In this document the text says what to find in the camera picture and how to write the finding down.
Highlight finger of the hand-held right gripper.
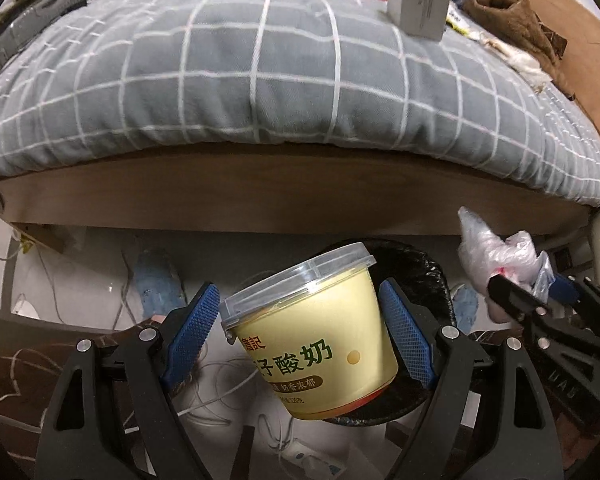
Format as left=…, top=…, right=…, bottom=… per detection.
left=550, top=274, right=600, bottom=341
left=487, top=276, right=600, bottom=361

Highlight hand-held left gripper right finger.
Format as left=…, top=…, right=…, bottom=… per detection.
left=378, top=277, right=566, bottom=480

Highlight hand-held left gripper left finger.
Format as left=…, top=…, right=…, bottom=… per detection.
left=35, top=282, right=221, bottom=480

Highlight clear plastic bag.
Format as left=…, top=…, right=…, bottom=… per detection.
left=457, top=206, right=551, bottom=321

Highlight black-lined trash bin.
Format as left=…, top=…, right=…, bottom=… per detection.
left=260, top=239, right=456, bottom=428

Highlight yellow yogurt cup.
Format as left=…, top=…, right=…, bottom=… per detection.
left=218, top=241, right=400, bottom=420

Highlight blue slipper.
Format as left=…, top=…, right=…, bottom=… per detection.
left=132, top=247, right=188, bottom=318
left=450, top=282, right=481, bottom=333

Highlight white power strip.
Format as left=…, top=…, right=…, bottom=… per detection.
left=275, top=437, right=351, bottom=478

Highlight dark patterned rug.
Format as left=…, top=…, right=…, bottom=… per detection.
left=0, top=345, right=136, bottom=461

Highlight white crumpled wrapper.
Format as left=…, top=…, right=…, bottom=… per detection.
left=447, top=2, right=551, bottom=91

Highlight tan wooden headboard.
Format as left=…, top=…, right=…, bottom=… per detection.
left=525, top=0, right=600, bottom=161

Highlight brown paper tag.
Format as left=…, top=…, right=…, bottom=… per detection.
left=545, top=25, right=568, bottom=61

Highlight brown fleece garment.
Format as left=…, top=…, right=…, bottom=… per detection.
left=462, top=0, right=578, bottom=101

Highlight grey checked bed sheet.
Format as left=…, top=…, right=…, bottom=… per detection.
left=0, top=0, right=600, bottom=208

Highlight grey ribbed suitcase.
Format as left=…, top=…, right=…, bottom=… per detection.
left=0, top=0, right=91, bottom=76

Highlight white floor cable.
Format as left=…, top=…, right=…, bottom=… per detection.
left=0, top=225, right=131, bottom=328
left=180, top=355, right=301, bottom=461

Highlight wooden bed frame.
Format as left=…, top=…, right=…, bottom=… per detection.
left=0, top=140, right=600, bottom=256

